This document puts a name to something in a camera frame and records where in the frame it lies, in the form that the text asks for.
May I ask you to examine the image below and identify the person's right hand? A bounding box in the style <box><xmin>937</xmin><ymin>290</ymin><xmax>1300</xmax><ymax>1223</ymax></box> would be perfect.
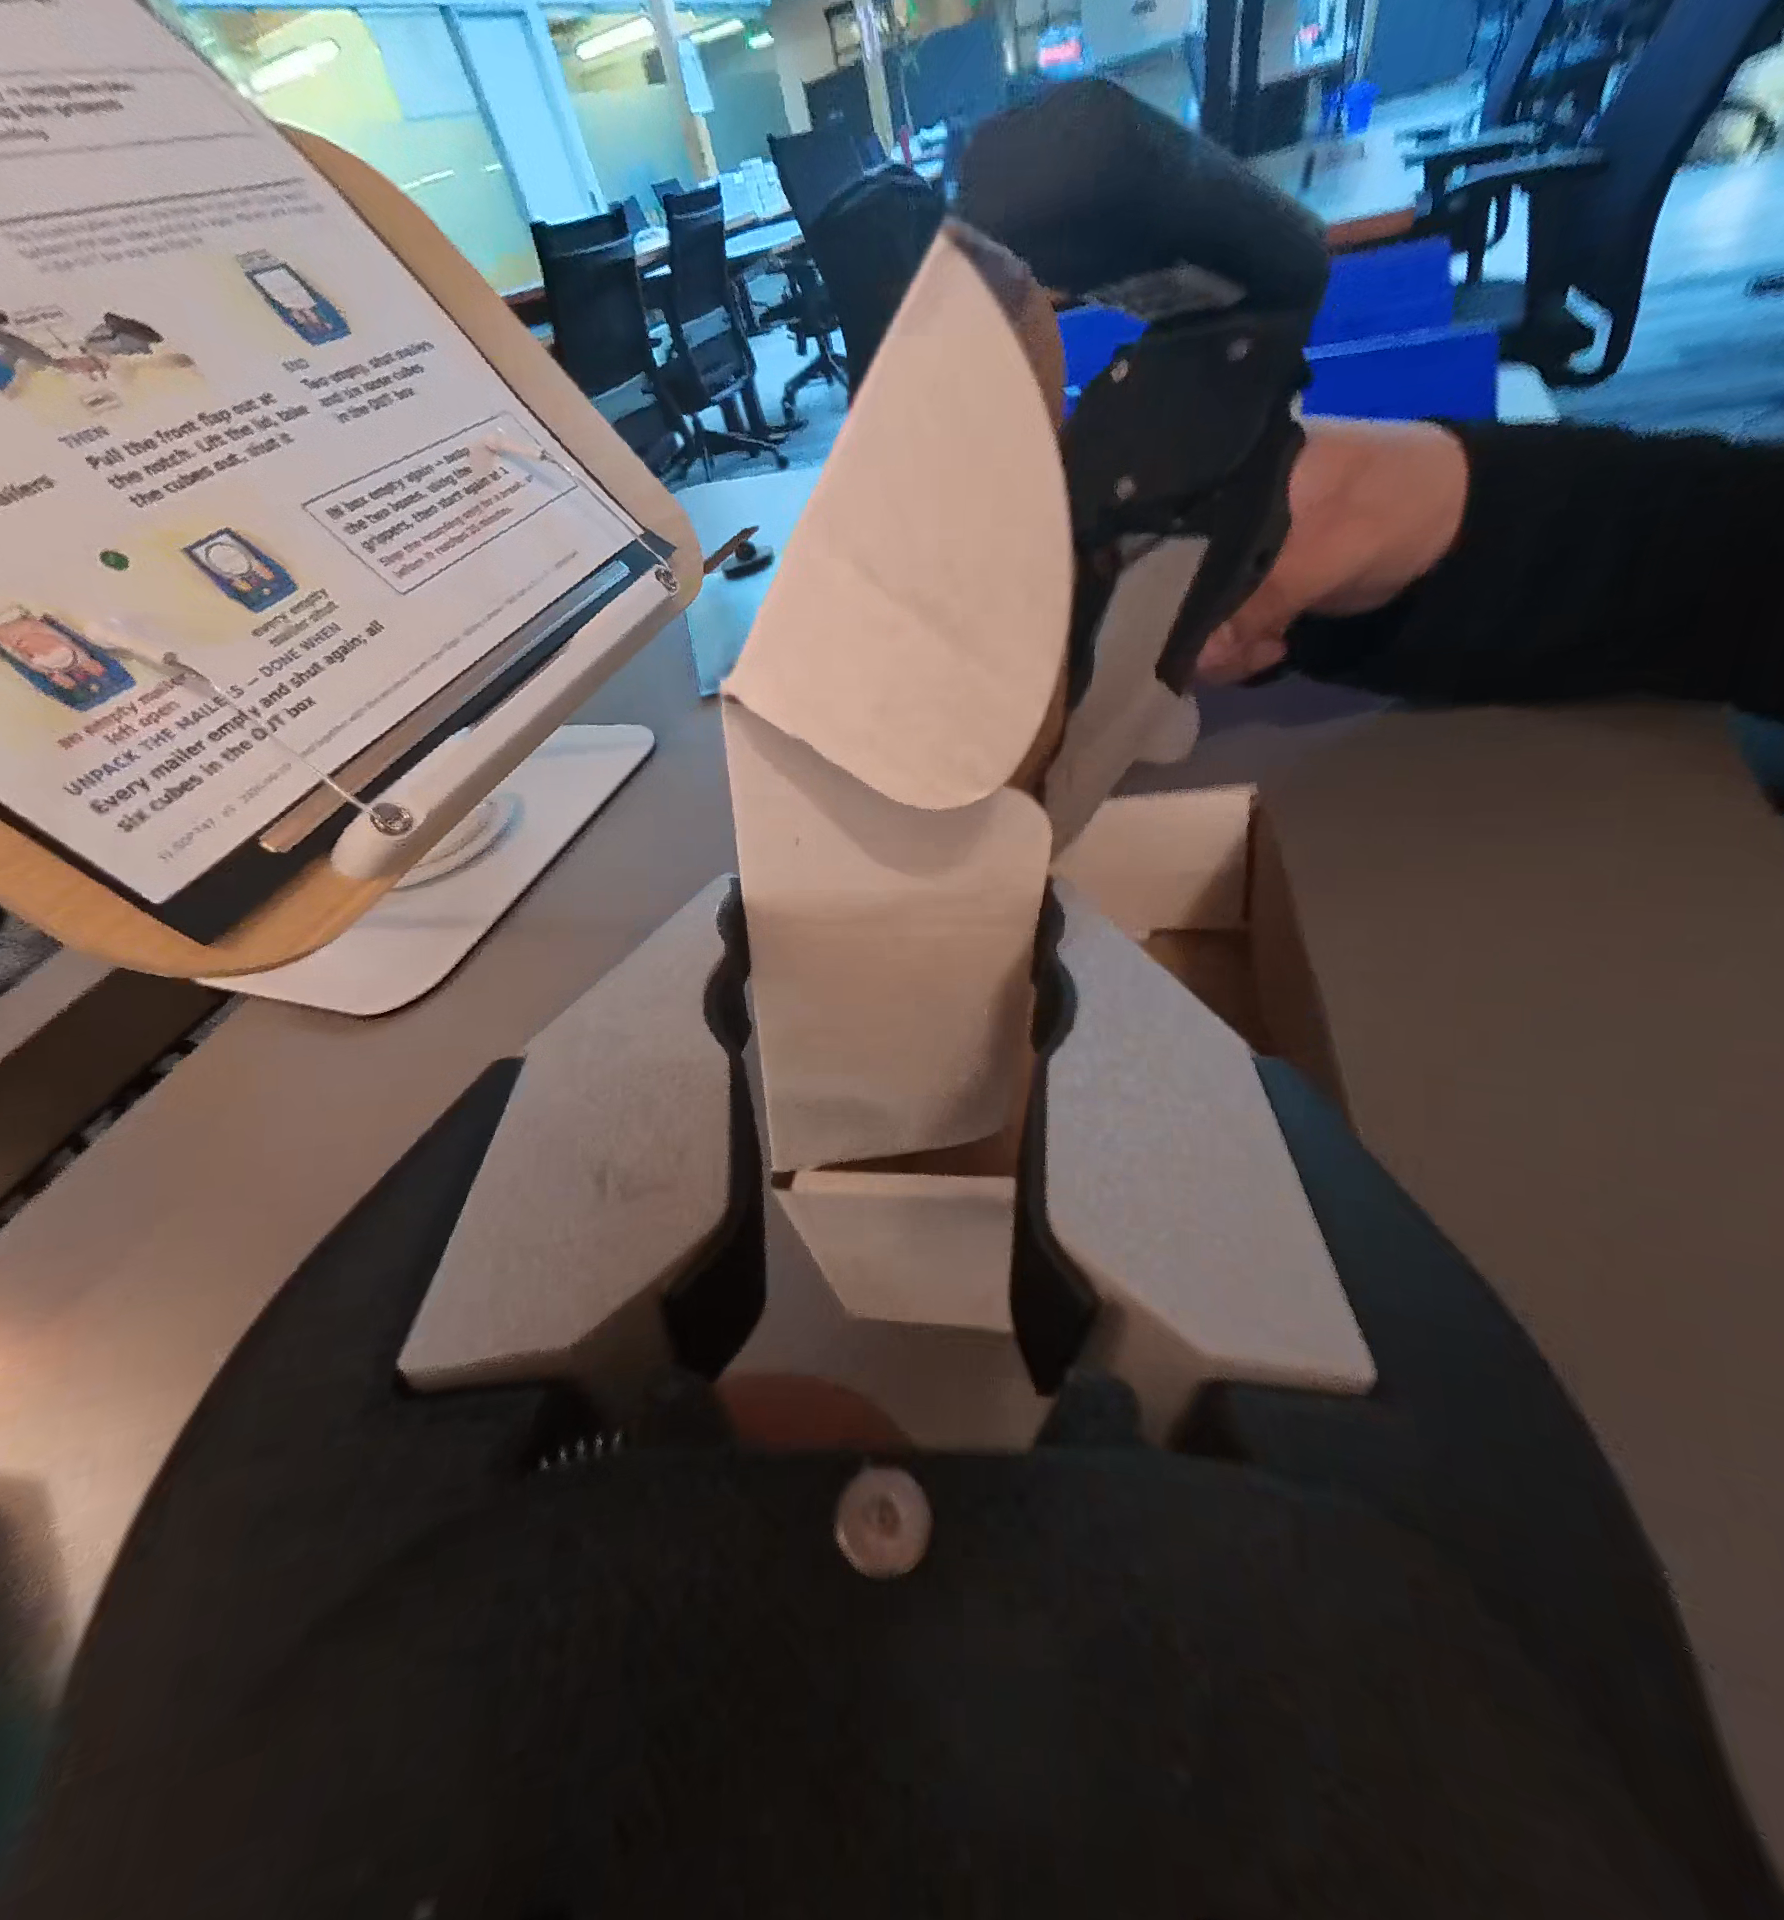
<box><xmin>1193</xmin><ymin>421</ymin><xmax>1474</xmax><ymax>685</ymax></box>

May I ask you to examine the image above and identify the blue plastic bin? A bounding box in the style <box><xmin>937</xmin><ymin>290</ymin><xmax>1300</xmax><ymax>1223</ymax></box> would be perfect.
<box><xmin>1057</xmin><ymin>232</ymin><xmax>1503</xmax><ymax>432</ymax></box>

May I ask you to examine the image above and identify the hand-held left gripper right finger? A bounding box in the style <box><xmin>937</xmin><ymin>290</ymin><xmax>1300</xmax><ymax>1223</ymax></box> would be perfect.
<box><xmin>1015</xmin><ymin>886</ymin><xmax>1377</xmax><ymax>1442</ymax></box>

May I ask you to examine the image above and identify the black office chair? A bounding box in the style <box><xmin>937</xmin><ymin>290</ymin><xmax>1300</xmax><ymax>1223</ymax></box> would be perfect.
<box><xmin>533</xmin><ymin>210</ymin><xmax>686</xmax><ymax>469</ymax></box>
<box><xmin>1417</xmin><ymin>0</ymin><xmax>1784</xmax><ymax>380</ymax></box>
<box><xmin>804</xmin><ymin>162</ymin><xmax>957</xmax><ymax>395</ymax></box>
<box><xmin>659</xmin><ymin>179</ymin><xmax>790</xmax><ymax>469</ymax></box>

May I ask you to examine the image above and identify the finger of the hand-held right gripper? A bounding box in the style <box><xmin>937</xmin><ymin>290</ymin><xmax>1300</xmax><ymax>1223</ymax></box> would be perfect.
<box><xmin>1041</xmin><ymin>538</ymin><xmax>1213</xmax><ymax>858</ymax></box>

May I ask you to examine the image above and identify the silver metal tray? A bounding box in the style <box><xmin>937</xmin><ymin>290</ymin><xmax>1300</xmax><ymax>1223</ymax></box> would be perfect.
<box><xmin>682</xmin><ymin>479</ymin><xmax>821</xmax><ymax>701</ymax></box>

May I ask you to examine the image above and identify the printed instruction sheet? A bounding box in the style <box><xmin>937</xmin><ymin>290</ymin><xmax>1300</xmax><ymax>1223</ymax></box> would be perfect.
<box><xmin>0</xmin><ymin>0</ymin><xmax>669</xmax><ymax>911</ymax></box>

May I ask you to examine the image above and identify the white cardboard mailer box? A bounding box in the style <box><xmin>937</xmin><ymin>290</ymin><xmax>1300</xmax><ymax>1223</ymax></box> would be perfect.
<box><xmin>718</xmin><ymin>224</ymin><xmax>1351</xmax><ymax>1447</ymax></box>

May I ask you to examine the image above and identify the person's right forearm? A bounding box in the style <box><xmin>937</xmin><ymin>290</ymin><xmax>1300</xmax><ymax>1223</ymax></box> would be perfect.
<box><xmin>1283</xmin><ymin>421</ymin><xmax>1784</xmax><ymax>738</ymax></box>

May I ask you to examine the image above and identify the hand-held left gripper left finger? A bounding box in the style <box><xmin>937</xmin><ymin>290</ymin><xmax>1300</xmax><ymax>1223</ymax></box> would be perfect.
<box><xmin>396</xmin><ymin>875</ymin><xmax>766</xmax><ymax>1389</ymax></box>

